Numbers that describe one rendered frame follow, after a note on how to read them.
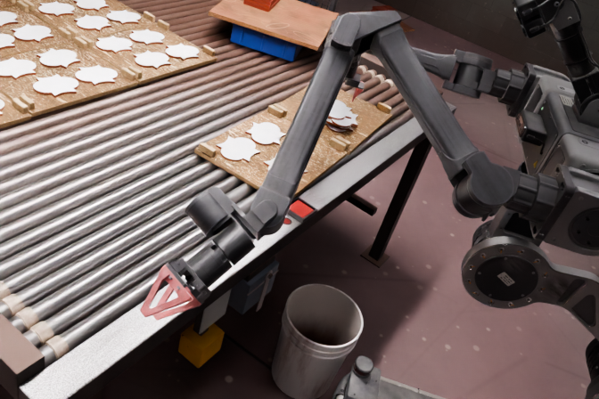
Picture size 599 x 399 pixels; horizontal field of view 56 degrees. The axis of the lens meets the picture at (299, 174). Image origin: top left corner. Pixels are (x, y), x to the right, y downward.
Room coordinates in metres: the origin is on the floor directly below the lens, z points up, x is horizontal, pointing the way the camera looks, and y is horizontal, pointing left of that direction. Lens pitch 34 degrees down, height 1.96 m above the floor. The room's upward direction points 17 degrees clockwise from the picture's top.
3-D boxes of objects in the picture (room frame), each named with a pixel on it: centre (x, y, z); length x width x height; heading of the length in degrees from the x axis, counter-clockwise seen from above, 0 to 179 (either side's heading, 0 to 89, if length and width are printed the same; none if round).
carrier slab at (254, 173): (1.59, 0.10, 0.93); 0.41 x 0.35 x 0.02; 158
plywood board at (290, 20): (2.57, 0.31, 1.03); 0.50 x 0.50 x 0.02; 86
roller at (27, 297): (1.59, 0.10, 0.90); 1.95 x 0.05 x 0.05; 154
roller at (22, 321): (1.57, 0.05, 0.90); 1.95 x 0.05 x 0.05; 154
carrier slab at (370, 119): (1.97, -0.06, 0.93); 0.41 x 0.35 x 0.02; 159
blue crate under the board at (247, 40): (2.50, 0.31, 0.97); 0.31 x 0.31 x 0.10; 86
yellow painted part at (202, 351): (0.99, 0.13, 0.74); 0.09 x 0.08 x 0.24; 154
